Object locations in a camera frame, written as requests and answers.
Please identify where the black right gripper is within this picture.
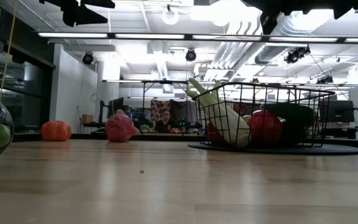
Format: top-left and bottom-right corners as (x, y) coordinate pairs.
(244, 0), (335, 35)

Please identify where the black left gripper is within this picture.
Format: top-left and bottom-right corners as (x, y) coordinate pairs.
(39, 0), (116, 27)

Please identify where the red lumpy fruit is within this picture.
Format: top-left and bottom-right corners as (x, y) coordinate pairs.
(247, 109), (283, 146)

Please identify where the green celery stalk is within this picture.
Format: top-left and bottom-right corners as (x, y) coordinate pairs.
(185, 77), (251, 147)

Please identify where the orange-red ribbed tomato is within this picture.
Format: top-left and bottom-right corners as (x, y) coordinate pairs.
(40, 120), (73, 142)

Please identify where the black ceiling spotlight cluster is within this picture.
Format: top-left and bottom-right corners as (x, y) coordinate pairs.
(284, 45), (311, 65)

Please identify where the black overhead bar with lights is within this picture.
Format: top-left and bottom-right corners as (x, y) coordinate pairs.
(37, 32), (358, 44)

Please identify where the black monitor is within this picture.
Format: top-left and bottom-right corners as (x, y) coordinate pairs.
(319, 100), (356, 124)
(107, 97), (126, 121)

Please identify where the floral patterned cloth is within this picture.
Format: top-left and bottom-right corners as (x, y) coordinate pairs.
(150, 99), (171, 124)

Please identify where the pink dragon fruit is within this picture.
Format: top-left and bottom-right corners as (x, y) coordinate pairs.
(105, 109), (140, 143)

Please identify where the dark grey cloth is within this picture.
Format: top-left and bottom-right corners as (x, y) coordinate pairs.
(170, 100), (190, 124)

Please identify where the person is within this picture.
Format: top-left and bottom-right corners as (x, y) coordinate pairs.
(155, 109), (173, 133)

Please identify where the round dark mat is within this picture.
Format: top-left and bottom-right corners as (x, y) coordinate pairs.
(187, 142), (358, 156)

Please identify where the white ring ceiling lamp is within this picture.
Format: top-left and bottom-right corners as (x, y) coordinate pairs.
(162, 7), (180, 26)

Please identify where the distant black table frame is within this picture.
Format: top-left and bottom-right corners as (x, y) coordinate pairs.
(141, 80), (190, 134)

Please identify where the black wire basket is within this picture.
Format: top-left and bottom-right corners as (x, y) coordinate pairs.
(192, 81), (336, 148)

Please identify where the black aluminium table frame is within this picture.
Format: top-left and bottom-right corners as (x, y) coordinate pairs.
(12, 133), (358, 151)

